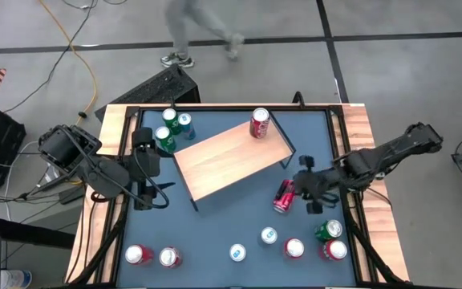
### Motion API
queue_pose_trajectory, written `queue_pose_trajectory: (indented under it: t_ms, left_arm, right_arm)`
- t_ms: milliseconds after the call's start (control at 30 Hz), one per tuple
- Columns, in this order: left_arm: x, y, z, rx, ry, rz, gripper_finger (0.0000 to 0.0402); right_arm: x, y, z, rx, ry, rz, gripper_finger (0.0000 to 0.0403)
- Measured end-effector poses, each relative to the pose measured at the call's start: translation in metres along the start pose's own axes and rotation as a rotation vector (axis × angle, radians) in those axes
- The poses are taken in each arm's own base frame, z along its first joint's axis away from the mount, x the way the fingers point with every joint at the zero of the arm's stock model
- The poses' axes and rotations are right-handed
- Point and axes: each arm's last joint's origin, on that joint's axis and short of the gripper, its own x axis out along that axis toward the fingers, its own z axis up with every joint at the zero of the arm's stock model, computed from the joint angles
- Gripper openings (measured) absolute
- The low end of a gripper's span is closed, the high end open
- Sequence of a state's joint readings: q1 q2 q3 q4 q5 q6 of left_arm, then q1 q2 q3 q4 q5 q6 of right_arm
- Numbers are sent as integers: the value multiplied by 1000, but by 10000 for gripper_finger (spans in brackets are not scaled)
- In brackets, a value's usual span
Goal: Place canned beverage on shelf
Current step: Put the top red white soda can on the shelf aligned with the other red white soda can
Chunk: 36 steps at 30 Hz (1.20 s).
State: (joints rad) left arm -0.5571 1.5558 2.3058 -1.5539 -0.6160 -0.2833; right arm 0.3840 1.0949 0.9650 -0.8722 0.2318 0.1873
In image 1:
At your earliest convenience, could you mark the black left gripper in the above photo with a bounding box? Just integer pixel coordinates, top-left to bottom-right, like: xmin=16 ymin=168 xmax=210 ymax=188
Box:
xmin=129 ymin=146 xmax=176 ymax=211

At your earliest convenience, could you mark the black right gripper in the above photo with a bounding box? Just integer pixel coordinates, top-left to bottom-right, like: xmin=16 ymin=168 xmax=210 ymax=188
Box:
xmin=285 ymin=166 xmax=342 ymax=214

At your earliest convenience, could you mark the red soda can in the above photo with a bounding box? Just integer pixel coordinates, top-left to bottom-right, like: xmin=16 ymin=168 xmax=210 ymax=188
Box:
xmin=273 ymin=179 xmax=298 ymax=214
xmin=158 ymin=246 xmax=183 ymax=269
xmin=124 ymin=243 xmax=155 ymax=266
xmin=282 ymin=238 xmax=306 ymax=259

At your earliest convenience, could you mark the blue silver Red Bull can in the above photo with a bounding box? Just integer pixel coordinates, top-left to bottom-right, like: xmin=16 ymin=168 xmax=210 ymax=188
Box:
xmin=176 ymin=112 xmax=197 ymax=140
xmin=260 ymin=226 xmax=279 ymax=246
xmin=229 ymin=243 xmax=247 ymax=263

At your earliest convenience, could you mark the red Coca-Cola can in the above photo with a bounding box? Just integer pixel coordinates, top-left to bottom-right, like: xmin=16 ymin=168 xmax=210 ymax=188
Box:
xmin=249 ymin=107 xmax=271 ymax=140

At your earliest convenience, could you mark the green soda can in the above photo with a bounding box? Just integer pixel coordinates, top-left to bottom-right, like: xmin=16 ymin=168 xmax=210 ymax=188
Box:
xmin=314 ymin=218 xmax=343 ymax=242

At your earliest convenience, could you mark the green Sprite can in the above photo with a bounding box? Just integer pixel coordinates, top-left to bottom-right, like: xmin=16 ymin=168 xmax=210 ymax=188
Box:
xmin=154 ymin=125 xmax=177 ymax=154
xmin=161 ymin=107 xmax=181 ymax=136

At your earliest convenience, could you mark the red Fanta can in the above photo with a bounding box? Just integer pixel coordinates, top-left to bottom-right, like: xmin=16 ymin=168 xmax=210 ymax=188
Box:
xmin=319 ymin=239 xmax=348 ymax=262

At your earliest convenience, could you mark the black power brick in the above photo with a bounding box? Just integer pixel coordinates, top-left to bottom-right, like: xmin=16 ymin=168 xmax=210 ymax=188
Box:
xmin=57 ymin=186 xmax=87 ymax=205

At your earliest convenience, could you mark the person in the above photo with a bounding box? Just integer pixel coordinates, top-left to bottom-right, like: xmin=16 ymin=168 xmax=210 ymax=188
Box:
xmin=160 ymin=0 xmax=246 ymax=69

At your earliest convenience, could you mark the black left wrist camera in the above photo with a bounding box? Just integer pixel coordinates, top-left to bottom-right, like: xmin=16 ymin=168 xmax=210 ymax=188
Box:
xmin=132 ymin=127 xmax=155 ymax=150

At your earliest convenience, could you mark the wooden shelf black metal frame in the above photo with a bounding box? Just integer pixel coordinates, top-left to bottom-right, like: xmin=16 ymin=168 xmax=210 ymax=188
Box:
xmin=172 ymin=108 xmax=296 ymax=213

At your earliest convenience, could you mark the black floor cable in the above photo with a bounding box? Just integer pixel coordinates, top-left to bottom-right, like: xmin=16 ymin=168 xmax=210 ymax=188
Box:
xmin=2 ymin=0 xmax=95 ymax=114

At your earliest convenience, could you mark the yellow cable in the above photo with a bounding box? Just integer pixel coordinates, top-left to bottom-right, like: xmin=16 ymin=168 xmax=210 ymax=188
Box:
xmin=38 ymin=0 xmax=98 ymax=133

